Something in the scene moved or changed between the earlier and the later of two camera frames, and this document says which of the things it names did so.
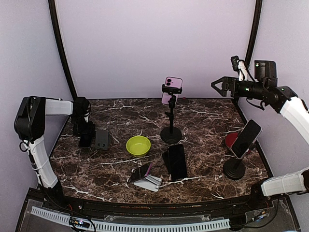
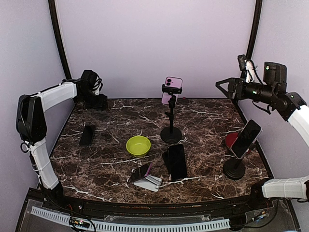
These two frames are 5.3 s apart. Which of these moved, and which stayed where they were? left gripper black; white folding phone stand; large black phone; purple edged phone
Moved: left gripper black
Stayed: large black phone; purple edged phone; white folding phone stand
